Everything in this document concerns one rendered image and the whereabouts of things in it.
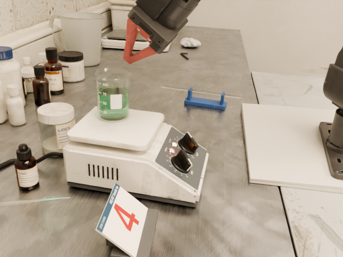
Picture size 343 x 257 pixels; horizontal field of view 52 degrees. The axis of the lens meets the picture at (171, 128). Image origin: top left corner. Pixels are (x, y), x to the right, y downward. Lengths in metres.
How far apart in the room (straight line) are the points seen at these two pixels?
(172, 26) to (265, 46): 1.52
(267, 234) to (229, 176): 0.14
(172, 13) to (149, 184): 0.24
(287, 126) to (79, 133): 0.44
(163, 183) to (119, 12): 1.24
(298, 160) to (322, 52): 1.46
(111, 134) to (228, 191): 0.20
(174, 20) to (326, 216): 0.35
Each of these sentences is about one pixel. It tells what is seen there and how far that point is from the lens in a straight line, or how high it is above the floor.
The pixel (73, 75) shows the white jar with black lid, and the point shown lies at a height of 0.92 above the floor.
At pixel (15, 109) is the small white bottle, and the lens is 0.75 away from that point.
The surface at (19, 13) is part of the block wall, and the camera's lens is 1.12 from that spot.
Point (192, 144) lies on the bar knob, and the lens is 0.54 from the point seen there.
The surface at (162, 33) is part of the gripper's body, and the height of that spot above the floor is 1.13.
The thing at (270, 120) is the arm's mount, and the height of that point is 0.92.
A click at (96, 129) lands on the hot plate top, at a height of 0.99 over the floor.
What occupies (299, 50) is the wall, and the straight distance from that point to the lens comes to 2.04.
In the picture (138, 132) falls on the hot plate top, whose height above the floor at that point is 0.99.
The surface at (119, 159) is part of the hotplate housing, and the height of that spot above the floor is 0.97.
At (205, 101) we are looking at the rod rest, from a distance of 0.86.
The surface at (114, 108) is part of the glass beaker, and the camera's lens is 0.53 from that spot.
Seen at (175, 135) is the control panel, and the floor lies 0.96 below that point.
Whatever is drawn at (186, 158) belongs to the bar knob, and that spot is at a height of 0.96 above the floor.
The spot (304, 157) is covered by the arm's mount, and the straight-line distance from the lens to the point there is 0.66.
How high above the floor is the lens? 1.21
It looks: 26 degrees down
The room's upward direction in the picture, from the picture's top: 3 degrees clockwise
